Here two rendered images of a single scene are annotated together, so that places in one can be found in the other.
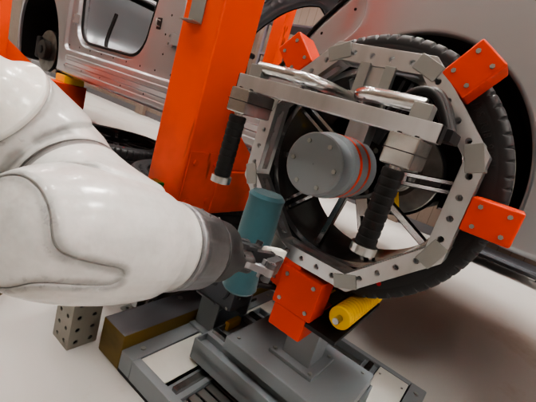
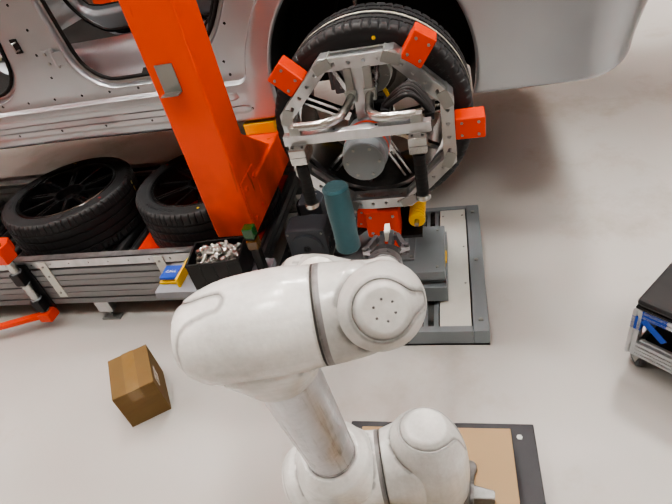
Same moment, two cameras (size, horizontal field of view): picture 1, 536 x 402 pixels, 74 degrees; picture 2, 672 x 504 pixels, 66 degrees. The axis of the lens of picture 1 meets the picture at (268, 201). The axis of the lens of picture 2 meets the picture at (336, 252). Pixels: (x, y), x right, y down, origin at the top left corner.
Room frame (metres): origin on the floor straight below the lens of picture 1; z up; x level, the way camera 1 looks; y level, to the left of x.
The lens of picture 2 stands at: (-0.57, 0.43, 1.61)
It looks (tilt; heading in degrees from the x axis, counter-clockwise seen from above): 38 degrees down; 345
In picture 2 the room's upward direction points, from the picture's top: 14 degrees counter-clockwise
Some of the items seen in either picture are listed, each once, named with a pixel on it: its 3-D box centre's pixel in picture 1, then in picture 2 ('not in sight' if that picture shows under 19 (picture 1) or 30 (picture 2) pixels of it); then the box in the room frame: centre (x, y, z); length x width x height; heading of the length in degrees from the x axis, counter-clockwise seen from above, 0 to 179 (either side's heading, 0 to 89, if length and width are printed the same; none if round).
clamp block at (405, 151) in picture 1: (406, 151); (418, 138); (0.60, -0.19, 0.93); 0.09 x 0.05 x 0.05; 147
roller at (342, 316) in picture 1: (358, 304); (418, 201); (0.88, -0.31, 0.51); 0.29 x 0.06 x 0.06; 147
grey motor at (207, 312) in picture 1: (247, 284); (319, 230); (1.30, -0.02, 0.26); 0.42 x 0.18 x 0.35; 147
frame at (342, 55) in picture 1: (347, 167); (369, 134); (0.86, -0.16, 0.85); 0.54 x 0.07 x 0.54; 57
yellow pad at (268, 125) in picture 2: not in sight; (263, 121); (1.60, 0.02, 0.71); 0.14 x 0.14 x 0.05; 57
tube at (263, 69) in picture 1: (313, 69); (321, 101); (0.81, -0.01, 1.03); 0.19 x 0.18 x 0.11; 147
